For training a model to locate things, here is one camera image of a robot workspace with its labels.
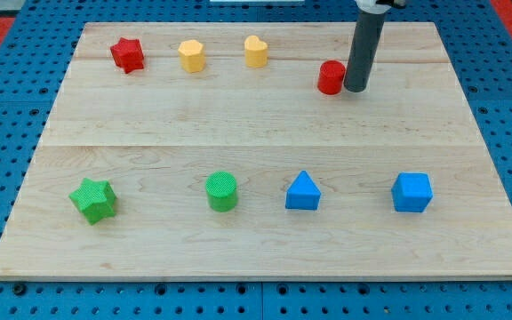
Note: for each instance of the red star block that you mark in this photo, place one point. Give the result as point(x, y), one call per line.
point(128, 54)

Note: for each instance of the green cylinder block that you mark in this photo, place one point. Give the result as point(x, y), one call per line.
point(221, 191)

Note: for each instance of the yellow heart block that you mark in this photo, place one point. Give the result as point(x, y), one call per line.
point(255, 52)

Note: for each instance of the red cylinder block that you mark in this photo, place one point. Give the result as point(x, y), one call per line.
point(331, 75)

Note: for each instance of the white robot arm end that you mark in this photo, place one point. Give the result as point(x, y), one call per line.
point(380, 6)

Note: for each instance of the blue hexagon block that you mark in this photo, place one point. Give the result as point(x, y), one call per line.
point(411, 192)

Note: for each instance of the yellow hexagon block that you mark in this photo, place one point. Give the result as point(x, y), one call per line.
point(192, 57)

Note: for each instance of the light wooden board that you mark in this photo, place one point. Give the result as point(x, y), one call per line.
point(156, 135)

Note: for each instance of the blue triangle block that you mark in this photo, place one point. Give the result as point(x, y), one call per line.
point(303, 194)

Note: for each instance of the green star block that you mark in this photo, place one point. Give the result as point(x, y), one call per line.
point(94, 199)

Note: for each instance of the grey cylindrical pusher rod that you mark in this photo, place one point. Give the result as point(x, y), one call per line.
point(363, 50)

